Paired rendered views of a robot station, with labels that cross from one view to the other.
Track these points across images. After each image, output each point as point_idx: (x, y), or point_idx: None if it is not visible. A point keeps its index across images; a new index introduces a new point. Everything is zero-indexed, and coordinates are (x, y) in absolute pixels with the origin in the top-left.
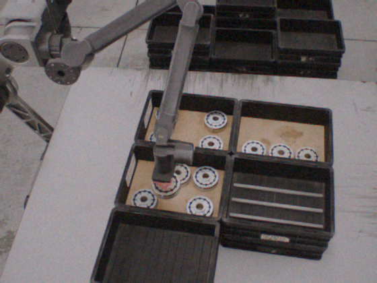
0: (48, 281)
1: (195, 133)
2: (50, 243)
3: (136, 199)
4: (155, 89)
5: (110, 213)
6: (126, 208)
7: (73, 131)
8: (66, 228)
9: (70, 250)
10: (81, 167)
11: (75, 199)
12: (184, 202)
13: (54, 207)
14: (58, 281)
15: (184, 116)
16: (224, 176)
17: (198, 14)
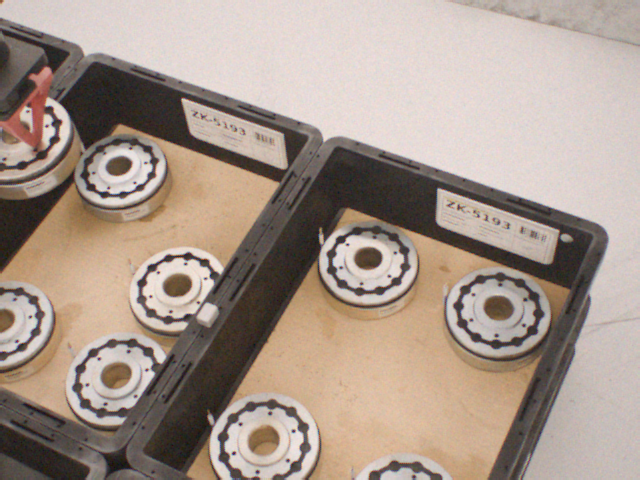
0: (79, 9)
1: (373, 417)
2: (185, 18)
3: (132, 150)
4: (602, 248)
5: (65, 41)
6: (61, 78)
7: (593, 90)
8: (215, 52)
9: (142, 56)
10: (423, 99)
11: (306, 78)
12: (71, 298)
13: (295, 31)
14: (68, 28)
15: (485, 398)
16: (21, 399)
17: None
